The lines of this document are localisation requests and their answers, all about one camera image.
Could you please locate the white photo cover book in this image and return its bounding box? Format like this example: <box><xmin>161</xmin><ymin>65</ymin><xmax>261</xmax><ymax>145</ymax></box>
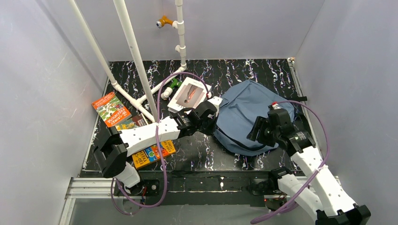
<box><xmin>168</xmin><ymin>77</ymin><xmax>212</xmax><ymax>113</ymax></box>

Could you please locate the blue backpack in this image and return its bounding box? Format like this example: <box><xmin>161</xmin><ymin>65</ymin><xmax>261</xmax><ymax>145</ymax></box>
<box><xmin>213</xmin><ymin>79</ymin><xmax>308</xmax><ymax>157</ymax></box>

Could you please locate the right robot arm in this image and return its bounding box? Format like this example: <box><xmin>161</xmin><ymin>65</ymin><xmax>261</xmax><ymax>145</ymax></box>
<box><xmin>247</xmin><ymin>108</ymin><xmax>371</xmax><ymax>225</ymax></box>

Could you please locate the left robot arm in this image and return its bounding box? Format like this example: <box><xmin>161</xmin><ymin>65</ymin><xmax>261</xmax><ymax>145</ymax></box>
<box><xmin>93</xmin><ymin>97</ymin><xmax>222</xmax><ymax>188</ymax></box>

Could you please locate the green white pipe fitting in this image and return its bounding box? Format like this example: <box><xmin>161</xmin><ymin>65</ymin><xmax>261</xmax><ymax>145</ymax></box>
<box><xmin>161</xmin><ymin>78</ymin><xmax>182</xmax><ymax>100</ymax></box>

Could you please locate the dark sunset cover book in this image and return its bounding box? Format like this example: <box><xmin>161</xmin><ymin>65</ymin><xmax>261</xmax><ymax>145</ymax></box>
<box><xmin>115</xmin><ymin>113</ymin><xmax>151</xmax><ymax>130</ymax></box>

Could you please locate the orange green treehouse book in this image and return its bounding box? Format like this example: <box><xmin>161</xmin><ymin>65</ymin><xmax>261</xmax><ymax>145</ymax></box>
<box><xmin>92</xmin><ymin>92</ymin><xmax>132</xmax><ymax>127</ymax></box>

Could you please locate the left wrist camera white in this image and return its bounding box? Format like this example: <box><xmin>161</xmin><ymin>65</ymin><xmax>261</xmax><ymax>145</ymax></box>
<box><xmin>207</xmin><ymin>96</ymin><xmax>222</xmax><ymax>117</ymax></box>

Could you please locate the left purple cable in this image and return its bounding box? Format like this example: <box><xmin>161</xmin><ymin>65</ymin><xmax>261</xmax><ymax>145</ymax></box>
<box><xmin>110</xmin><ymin>72</ymin><xmax>212</xmax><ymax>217</ymax></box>

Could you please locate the purple cable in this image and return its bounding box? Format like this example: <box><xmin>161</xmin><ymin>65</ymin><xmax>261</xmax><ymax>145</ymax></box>
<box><xmin>110</xmin><ymin>72</ymin><xmax>212</xmax><ymax>217</ymax></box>
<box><xmin>250</xmin><ymin>100</ymin><xmax>329</xmax><ymax>225</ymax></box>

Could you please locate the white PVC pipe frame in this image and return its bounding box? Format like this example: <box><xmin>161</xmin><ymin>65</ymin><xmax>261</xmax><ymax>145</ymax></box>
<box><xmin>69</xmin><ymin>0</ymin><xmax>187</xmax><ymax>122</ymax></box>

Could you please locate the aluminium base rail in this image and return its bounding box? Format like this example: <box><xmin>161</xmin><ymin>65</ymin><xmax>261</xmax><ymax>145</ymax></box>
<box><xmin>57</xmin><ymin>169</ymin><xmax>343</xmax><ymax>225</ymax></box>

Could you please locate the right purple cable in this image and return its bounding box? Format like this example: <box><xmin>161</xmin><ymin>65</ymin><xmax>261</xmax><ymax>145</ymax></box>
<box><xmin>250</xmin><ymin>100</ymin><xmax>329</xmax><ymax>225</ymax></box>

